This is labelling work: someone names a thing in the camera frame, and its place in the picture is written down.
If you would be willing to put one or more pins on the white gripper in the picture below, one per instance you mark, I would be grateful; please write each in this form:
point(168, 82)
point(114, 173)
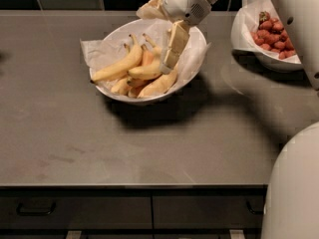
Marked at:
point(183, 1)

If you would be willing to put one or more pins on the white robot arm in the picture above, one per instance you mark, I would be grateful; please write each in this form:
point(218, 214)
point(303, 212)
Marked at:
point(300, 19)

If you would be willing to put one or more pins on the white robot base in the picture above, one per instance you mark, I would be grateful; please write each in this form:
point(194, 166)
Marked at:
point(291, 209)

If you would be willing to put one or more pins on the orange tinted banana middle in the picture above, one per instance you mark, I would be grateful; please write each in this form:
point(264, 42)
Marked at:
point(146, 60)

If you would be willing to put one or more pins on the long yellow banana left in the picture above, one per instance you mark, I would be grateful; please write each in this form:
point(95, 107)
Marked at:
point(120, 68)

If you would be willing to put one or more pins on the white bowl with bananas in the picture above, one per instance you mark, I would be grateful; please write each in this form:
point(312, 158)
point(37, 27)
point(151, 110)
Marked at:
point(133, 30)

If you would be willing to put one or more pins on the white paper bowl liner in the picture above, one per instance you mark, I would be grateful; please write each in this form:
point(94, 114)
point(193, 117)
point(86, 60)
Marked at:
point(99, 52)

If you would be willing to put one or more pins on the small banana bottom centre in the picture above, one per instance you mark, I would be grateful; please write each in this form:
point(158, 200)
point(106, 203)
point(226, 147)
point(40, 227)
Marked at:
point(135, 91)

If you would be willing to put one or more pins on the small yellow banana lower left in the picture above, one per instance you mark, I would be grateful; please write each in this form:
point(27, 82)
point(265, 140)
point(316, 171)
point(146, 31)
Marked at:
point(121, 87)

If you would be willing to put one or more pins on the white bowl with strawberries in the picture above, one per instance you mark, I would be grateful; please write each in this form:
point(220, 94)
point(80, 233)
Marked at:
point(245, 22)

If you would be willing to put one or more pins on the paper liner strawberry bowl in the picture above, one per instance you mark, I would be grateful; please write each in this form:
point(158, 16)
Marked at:
point(257, 29)

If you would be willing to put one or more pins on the pile of red strawberries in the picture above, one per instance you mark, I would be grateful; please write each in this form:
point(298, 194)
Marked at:
point(272, 36)

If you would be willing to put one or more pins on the right dark drawer front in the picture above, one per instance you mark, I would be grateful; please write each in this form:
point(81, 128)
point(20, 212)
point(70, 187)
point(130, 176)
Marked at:
point(207, 212)

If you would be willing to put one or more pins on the dark drawer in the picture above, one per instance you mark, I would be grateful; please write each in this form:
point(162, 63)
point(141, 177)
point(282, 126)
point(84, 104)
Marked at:
point(207, 212)
point(106, 212)

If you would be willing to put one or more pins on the left dark drawer front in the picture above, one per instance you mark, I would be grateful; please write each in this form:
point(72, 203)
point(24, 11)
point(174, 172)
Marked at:
point(106, 212)

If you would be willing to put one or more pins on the left black drawer handle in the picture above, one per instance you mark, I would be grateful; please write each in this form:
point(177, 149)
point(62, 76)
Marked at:
point(35, 208)

